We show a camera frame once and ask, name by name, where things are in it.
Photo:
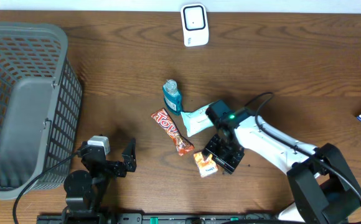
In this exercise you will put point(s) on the red Top chocolate bar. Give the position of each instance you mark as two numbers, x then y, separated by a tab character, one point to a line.
165	121

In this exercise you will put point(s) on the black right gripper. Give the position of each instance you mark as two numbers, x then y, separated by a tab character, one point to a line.
228	166

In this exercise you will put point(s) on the orange snack packet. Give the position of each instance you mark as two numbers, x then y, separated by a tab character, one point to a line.
206	165

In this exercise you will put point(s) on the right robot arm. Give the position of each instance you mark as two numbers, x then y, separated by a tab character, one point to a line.
322	184

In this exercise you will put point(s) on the white barcode scanner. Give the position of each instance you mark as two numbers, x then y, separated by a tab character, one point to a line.
194	25

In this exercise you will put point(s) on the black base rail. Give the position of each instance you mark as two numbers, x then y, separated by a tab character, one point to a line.
137	218

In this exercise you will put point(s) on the blue mouthwash bottle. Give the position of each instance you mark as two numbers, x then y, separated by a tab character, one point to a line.
172	97

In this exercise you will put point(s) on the grey plastic shopping basket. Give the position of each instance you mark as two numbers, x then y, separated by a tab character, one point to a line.
40	100

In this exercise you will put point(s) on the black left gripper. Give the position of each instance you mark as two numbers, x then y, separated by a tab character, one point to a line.
128	156

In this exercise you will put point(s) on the light blue wet wipes pack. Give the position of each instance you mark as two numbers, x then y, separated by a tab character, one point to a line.
196	121

